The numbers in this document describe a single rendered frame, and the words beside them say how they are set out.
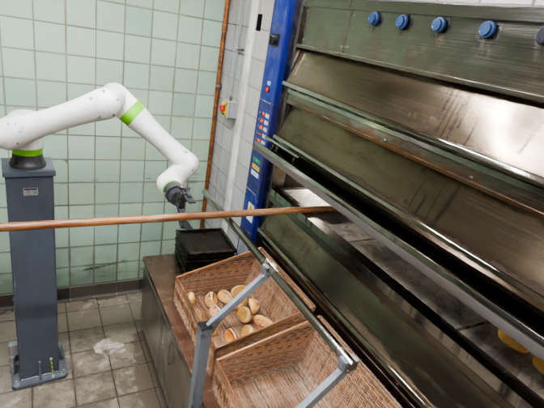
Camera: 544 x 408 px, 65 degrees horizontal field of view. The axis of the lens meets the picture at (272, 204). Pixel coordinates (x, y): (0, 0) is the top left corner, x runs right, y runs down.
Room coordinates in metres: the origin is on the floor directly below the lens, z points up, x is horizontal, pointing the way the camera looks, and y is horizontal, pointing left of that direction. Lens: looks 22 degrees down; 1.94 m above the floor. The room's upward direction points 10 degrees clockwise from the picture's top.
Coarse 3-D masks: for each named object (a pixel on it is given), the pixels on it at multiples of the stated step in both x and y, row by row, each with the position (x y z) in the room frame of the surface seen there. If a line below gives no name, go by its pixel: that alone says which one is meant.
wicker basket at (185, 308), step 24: (216, 264) 1.93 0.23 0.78; (240, 264) 2.01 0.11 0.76; (192, 288) 1.86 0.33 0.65; (264, 288) 1.90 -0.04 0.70; (192, 312) 1.60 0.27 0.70; (264, 312) 1.82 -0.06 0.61; (288, 312) 1.70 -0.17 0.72; (192, 336) 1.57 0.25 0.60; (216, 336) 1.60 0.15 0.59; (240, 336) 1.64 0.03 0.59; (264, 336) 1.48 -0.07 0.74
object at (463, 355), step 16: (272, 192) 2.10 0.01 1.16; (304, 224) 1.81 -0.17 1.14; (320, 224) 1.76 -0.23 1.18; (336, 240) 1.62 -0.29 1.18; (352, 256) 1.51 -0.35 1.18; (368, 272) 1.42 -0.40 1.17; (384, 272) 1.42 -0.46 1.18; (384, 288) 1.34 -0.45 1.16; (400, 288) 1.32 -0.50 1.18; (400, 304) 1.26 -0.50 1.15; (416, 304) 1.23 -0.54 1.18; (416, 320) 1.19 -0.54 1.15; (432, 320) 1.16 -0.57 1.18; (448, 336) 1.09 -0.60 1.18; (464, 336) 1.10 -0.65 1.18; (464, 352) 1.04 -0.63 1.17; (480, 352) 1.04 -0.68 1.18; (480, 368) 0.98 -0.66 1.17; (496, 368) 0.98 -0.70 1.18; (496, 384) 0.94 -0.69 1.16; (512, 384) 0.93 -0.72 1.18; (512, 400) 0.89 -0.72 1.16; (528, 400) 0.88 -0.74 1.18
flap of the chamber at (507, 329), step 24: (288, 168) 1.74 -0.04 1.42; (312, 168) 1.92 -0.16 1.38; (312, 192) 1.55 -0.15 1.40; (336, 192) 1.59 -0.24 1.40; (384, 216) 1.46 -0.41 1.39; (384, 240) 1.20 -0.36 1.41; (408, 240) 1.25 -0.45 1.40; (456, 264) 1.16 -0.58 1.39; (456, 288) 0.97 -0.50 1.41; (480, 288) 1.02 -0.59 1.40; (480, 312) 0.89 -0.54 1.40; (528, 312) 0.95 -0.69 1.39
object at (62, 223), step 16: (272, 208) 1.77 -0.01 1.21; (288, 208) 1.81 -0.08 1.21; (304, 208) 1.85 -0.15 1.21; (320, 208) 1.89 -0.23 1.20; (0, 224) 1.23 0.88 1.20; (16, 224) 1.26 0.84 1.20; (32, 224) 1.28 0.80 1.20; (48, 224) 1.30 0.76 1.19; (64, 224) 1.33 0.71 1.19; (80, 224) 1.35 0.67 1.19; (96, 224) 1.38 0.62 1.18; (112, 224) 1.41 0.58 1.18
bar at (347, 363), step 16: (208, 192) 1.91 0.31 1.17; (256, 256) 1.40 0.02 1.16; (272, 272) 1.29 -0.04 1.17; (256, 288) 1.30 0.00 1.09; (288, 288) 1.20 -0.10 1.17; (304, 304) 1.13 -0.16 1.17; (320, 320) 1.07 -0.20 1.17; (208, 336) 1.21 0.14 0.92; (208, 352) 1.21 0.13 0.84; (336, 352) 0.95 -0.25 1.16; (352, 368) 0.91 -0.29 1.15; (192, 384) 1.21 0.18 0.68; (336, 384) 0.90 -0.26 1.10; (192, 400) 1.20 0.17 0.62; (304, 400) 0.87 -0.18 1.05
